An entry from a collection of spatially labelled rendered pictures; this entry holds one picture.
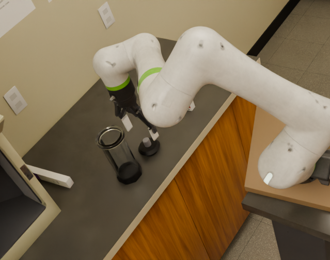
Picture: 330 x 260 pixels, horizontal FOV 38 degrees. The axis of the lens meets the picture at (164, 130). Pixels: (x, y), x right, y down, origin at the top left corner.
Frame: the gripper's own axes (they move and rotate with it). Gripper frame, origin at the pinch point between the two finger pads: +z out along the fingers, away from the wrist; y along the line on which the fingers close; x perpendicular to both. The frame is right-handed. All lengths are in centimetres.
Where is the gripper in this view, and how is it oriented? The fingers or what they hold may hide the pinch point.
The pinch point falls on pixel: (142, 131)
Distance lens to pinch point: 186.9
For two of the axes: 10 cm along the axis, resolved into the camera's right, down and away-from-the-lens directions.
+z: 2.9, 6.7, 6.8
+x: 5.6, -7.0, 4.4
